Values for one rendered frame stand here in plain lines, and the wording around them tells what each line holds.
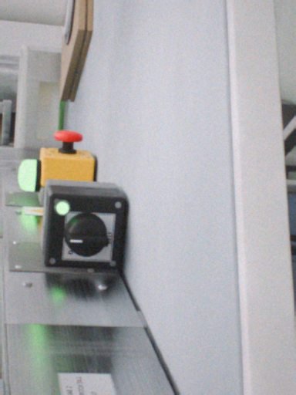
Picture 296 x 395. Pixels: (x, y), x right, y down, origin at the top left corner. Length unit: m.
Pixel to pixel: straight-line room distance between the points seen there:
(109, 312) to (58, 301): 0.05
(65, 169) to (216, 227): 0.64
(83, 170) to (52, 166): 0.04
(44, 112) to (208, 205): 1.10
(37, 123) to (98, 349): 1.00
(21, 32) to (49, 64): 3.56
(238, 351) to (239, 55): 0.19
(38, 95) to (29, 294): 0.88
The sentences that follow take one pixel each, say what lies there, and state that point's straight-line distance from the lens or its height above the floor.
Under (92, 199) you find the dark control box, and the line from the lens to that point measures 0.93.
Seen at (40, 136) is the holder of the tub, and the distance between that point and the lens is 1.71.
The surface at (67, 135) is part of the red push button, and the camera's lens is 1.22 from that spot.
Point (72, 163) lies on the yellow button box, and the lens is 1.21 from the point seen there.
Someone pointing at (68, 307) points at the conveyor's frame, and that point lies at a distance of 0.83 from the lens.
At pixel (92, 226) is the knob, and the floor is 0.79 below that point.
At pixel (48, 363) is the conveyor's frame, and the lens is 0.71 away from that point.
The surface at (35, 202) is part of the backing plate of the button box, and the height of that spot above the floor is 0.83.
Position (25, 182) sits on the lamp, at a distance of 1.23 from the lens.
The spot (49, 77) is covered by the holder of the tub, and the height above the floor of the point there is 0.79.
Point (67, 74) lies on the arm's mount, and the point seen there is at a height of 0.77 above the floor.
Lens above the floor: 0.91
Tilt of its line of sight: 11 degrees down
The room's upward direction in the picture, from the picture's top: 87 degrees counter-clockwise
